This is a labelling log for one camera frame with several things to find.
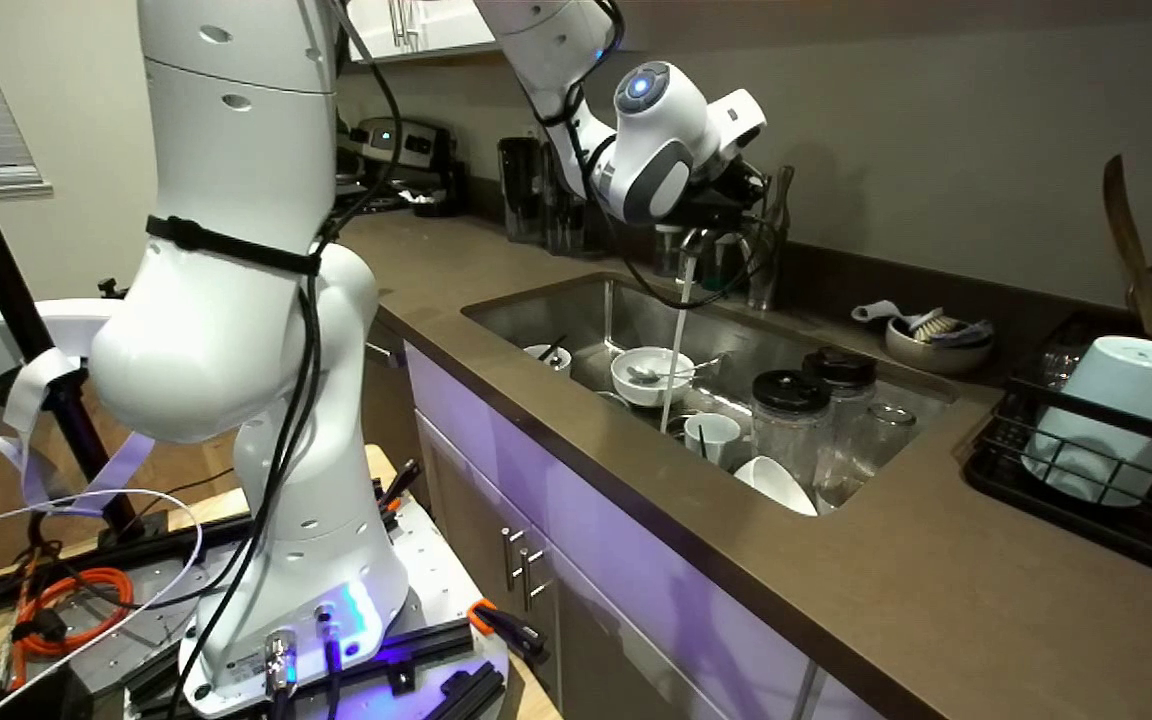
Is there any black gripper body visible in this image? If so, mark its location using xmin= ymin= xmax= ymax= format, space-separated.
xmin=668 ymin=147 xmax=768 ymax=230

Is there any brushed steel faucet handle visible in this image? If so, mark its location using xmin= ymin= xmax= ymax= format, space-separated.
xmin=757 ymin=160 xmax=801 ymax=252

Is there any chrome kitchen faucet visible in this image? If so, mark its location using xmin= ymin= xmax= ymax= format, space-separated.
xmin=651 ymin=215 xmax=791 ymax=320

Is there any stainless steel sink basin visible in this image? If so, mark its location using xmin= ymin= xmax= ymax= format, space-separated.
xmin=461 ymin=274 xmax=966 ymax=521

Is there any white deep bowl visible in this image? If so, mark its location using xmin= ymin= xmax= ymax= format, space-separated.
xmin=604 ymin=346 xmax=700 ymax=411

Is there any clear jar black lid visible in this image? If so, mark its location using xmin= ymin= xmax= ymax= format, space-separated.
xmin=746 ymin=363 xmax=835 ymax=476
xmin=801 ymin=346 xmax=920 ymax=463

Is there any white plate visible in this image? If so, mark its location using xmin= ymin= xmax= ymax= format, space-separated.
xmin=520 ymin=335 xmax=578 ymax=381

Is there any white mug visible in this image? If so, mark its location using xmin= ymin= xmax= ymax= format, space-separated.
xmin=679 ymin=408 xmax=759 ymax=473

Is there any small bowl with sponge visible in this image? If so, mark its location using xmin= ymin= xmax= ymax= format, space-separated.
xmin=849 ymin=298 xmax=998 ymax=381

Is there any white tilted bowl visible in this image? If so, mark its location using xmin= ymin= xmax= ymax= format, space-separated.
xmin=727 ymin=452 xmax=819 ymax=526

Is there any black countertop appliance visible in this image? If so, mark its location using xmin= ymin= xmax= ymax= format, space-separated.
xmin=339 ymin=113 xmax=461 ymax=213

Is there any sink base cabinet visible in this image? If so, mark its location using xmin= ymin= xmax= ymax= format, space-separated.
xmin=401 ymin=335 xmax=881 ymax=720

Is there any wooden spatula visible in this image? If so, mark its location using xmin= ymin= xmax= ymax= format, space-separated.
xmin=1101 ymin=153 xmax=1152 ymax=339

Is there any pale cup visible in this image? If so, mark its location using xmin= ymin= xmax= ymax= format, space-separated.
xmin=1019 ymin=331 xmax=1152 ymax=514

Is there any black pole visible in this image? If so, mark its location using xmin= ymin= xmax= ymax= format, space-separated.
xmin=0 ymin=96 xmax=115 ymax=490

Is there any black wire dish rack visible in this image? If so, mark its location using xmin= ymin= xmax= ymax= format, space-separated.
xmin=960 ymin=310 xmax=1152 ymax=592

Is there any metal cabinet handle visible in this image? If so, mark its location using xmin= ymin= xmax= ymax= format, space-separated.
xmin=515 ymin=537 xmax=550 ymax=600
xmin=495 ymin=526 xmax=528 ymax=592

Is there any white cable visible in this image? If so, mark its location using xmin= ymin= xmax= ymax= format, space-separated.
xmin=0 ymin=485 xmax=209 ymax=632

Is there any orange cable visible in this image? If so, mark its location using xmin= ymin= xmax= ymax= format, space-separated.
xmin=3 ymin=565 xmax=138 ymax=689

